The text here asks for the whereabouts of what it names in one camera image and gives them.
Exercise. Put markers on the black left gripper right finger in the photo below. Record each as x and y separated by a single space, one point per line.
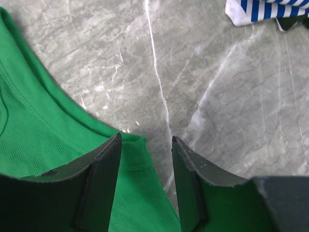
211 199

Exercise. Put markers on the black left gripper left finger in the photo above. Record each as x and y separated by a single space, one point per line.
75 197

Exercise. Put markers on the green tank top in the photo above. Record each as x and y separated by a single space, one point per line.
41 128

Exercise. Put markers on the blue striped folded tank top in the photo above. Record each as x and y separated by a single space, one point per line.
244 12

